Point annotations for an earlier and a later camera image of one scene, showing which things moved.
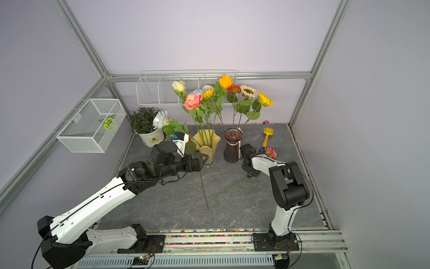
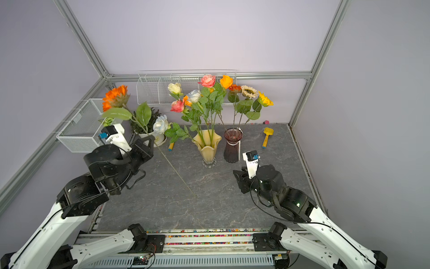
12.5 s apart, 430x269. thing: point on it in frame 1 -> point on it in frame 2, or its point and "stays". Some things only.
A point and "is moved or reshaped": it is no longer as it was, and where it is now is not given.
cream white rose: x=179 y=86 is moved or reshaped
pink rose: x=269 y=152 -> x=208 y=82
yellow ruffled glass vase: x=206 y=141 stays
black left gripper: x=198 y=165 -> x=147 y=153
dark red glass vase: x=233 y=137 stays
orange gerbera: x=232 y=96 stays
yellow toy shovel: x=267 y=131 stays
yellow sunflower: x=262 y=100 stays
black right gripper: x=253 y=174 -> x=243 y=180
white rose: x=160 y=121 is moved or reshaped
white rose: x=198 y=91 is moved or reshaped
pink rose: x=193 y=106 -> x=177 y=106
